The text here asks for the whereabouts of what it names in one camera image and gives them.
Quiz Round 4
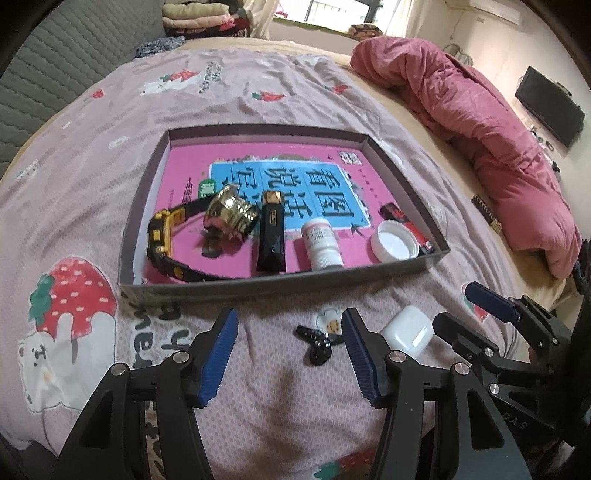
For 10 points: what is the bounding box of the white earbuds case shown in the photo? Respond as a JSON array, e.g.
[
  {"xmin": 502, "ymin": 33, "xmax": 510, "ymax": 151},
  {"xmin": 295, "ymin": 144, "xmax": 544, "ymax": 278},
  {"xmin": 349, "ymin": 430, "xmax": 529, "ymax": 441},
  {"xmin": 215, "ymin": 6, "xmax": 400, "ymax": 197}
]
[{"xmin": 380, "ymin": 305, "xmax": 434, "ymax": 360}]

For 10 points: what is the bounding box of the small black clip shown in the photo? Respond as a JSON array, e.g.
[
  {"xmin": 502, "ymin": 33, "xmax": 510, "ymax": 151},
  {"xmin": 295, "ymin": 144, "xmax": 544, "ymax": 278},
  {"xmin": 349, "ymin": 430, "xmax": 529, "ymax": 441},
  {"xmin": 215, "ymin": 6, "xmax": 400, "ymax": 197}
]
[{"xmin": 294, "ymin": 325, "xmax": 344, "ymax": 366}]

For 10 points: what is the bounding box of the white plastic jar lid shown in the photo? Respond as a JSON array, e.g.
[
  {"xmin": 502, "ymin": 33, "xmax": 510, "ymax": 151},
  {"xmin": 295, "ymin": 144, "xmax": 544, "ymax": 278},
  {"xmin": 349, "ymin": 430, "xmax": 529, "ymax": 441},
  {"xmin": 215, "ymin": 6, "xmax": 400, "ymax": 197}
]
[{"xmin": 370, "ymin": 220, "xmax": 420, "ymax": 263}]

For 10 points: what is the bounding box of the white pill bottle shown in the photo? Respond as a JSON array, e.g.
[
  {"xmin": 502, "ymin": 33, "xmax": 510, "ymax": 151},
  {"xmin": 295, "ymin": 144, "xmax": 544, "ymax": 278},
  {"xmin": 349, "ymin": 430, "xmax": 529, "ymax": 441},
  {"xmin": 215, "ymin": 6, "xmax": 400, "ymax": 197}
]
[{"xmin": 301, "ymin": 218, "xmax": 345, "ymax": 271}]

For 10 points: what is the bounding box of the red black marker pen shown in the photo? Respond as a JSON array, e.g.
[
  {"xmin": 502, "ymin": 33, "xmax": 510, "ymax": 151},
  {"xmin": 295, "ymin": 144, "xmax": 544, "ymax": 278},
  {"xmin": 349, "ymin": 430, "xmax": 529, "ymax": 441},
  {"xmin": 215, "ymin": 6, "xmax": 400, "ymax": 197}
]
[{"xmin": 380, "ymin": 202, "xmax": 435, "ymax": 255}]

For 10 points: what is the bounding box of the black gold lighter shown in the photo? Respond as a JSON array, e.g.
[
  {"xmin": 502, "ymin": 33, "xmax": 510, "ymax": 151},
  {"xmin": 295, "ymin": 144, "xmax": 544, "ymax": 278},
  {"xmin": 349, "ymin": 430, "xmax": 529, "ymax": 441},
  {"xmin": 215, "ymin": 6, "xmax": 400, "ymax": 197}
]
[{"xmin": 256, "ymin": 190, "xmax": 286, "ymax": 274}]

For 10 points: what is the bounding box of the yellow black wrist watch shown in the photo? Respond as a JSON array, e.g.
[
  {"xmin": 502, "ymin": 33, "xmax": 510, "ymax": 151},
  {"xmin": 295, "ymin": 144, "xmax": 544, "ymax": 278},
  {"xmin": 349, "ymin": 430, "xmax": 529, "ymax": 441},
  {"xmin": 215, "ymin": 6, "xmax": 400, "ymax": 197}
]
[{"xmin": 146, "ymin": 195, "xmax": 228, "ymax": 283}]

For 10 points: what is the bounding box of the gold metallic cap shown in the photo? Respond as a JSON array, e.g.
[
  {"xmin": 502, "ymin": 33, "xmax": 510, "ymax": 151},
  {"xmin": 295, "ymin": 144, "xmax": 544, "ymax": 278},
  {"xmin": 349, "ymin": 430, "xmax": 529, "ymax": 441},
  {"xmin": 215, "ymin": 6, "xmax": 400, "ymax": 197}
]
[{"xmin": 204, "ymin": 184, "xmax": 259, "ymax": 242}]

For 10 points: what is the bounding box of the pink strawberry print sheet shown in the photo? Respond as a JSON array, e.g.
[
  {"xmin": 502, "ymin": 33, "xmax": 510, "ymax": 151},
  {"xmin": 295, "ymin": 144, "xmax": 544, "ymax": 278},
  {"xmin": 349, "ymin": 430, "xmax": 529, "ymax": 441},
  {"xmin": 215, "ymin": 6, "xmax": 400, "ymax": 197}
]
[{"xmin": 1, "ymin": 48, "xmax": 520, "ymax": 479}]

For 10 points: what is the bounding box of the grey shallow cardboard box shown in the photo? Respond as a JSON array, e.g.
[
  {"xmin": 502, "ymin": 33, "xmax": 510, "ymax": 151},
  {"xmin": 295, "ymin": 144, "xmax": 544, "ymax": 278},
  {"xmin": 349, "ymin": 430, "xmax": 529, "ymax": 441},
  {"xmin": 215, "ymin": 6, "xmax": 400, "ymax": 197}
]
[{"xmin": 118, "ymin": 124, "xmax": 450, "ymax": 304}]

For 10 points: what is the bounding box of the red crumpled quilt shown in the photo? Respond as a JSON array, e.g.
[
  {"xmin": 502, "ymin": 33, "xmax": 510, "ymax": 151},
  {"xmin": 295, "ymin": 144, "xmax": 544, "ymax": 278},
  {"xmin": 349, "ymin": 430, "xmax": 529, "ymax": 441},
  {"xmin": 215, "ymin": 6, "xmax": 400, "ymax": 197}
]
[{"xmin": 351, "ymin": 36, "xmax": 582, "ymax": 279}]

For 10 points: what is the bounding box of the pink blue children's book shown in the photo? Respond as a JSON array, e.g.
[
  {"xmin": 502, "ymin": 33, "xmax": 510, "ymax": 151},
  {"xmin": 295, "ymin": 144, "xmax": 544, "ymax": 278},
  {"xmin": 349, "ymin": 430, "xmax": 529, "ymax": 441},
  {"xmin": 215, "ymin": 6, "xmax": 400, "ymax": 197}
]
[{"xmin": 140, "ymin": 141, "xmax": 426, "ymax": 283}]

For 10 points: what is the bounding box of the dark framed window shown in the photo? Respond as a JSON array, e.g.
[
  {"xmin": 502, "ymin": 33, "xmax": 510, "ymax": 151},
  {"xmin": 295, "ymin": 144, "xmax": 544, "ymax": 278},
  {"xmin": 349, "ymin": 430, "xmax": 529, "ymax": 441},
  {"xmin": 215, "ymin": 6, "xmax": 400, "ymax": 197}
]
[{"xmin": 274, "ymin": 0, "xmax": 383, "ymax": 33}]

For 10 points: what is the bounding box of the blue patterned cloth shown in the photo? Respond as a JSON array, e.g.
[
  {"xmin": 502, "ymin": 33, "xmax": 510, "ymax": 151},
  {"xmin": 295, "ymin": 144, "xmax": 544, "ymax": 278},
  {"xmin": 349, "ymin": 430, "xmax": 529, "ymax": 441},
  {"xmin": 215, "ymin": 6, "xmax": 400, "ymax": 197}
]
[{"xmin": 135, "ymin": 36, "xmax": 186, "ymax": 58}]

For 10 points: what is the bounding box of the cream curtain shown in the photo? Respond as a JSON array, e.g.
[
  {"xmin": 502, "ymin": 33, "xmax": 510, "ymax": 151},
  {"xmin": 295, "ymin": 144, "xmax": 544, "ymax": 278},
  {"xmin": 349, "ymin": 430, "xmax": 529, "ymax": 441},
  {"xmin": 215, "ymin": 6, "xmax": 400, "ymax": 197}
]
[{"xmin": 243, "ymin": 0, "xmax": 280, "ymax": 40}]

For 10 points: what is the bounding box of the grey quilted sofa cover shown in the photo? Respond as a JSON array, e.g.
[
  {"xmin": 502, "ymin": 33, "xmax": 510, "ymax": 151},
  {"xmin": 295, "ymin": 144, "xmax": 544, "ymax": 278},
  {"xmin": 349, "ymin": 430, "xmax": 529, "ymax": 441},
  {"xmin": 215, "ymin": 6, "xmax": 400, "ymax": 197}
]
[{"xmin": 1, "ymin": 1, "xmax": 164, "ymax": 172}]

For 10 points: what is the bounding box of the stack of folded clothes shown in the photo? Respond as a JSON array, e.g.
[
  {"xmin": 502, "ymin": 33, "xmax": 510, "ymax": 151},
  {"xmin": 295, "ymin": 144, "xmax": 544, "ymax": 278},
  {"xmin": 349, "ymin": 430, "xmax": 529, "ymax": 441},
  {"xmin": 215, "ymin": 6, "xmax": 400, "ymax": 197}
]
[{"xmin": 161, "ymin": 1, "xmax": 252, "ymax": 39}]

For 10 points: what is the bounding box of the black wall television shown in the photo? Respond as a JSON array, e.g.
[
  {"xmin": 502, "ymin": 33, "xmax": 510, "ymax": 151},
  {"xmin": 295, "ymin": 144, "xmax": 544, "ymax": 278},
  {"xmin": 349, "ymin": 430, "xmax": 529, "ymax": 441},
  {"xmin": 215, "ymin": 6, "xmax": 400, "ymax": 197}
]
[{"xmin": 515, "ymin": 66, "xmax": 585, "ymax": 148}]

